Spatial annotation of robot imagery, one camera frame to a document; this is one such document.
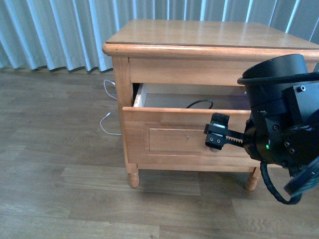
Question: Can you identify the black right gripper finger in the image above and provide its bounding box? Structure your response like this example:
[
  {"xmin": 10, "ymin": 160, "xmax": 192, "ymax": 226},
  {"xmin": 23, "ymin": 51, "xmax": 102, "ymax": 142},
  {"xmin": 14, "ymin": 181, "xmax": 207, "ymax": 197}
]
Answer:
[{"xmin": 204, "ymin": 113, "xmax": 244, "ymax": 148}]

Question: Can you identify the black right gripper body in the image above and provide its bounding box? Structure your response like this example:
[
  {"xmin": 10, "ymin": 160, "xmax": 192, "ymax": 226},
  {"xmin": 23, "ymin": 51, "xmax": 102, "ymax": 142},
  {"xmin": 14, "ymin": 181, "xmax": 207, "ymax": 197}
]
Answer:
[{"xmin": 242, "ymin": 82, "xmax": 319, "ymax": 174}]

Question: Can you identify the black charger cable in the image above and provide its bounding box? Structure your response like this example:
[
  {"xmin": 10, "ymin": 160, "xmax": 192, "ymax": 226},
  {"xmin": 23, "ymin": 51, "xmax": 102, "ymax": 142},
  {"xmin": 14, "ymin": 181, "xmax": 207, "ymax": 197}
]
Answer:
[{"xmin": 185, "ymin": 99, "xmax": 214, "ymax": 110}]

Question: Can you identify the upper drawer wooden knob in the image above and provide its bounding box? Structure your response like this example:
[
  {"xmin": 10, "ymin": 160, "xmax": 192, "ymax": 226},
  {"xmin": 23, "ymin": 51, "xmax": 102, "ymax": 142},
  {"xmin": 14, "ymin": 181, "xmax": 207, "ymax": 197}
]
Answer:
[{"xmin": 210, "ymin": 147, "xmax": 222, "ymax": 152}]

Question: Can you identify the wooden nightstand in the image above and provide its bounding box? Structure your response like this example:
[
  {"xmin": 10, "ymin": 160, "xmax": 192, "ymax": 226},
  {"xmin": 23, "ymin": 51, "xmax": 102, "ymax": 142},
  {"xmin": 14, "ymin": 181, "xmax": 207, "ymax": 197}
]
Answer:
[{"xmin": 103, "ymin": 19, "xmax": 319, "ymax": 191}]

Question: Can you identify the pale blue curtain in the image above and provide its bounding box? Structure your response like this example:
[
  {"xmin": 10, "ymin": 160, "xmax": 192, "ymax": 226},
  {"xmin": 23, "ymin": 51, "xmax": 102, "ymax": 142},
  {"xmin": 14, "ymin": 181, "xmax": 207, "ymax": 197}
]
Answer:
[{"xmin": 0, "ymin": 0, "xmax": 319, "ymax": 71}]

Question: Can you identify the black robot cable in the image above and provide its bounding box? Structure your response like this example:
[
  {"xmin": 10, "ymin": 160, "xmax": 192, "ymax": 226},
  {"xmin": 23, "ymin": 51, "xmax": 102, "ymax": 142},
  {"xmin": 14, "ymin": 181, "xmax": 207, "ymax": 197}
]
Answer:
[{"xmin": 237, "ymin": 71, "xmax": 319, "ymax": 205}]

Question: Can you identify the white cable on floor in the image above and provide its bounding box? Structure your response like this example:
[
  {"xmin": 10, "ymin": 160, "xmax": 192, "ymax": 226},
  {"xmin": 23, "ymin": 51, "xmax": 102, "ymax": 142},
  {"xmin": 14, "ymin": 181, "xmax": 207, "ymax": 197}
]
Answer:
[{"xmin": 100, "ymin": 79, "xmax": 122, "ymax": 136}]

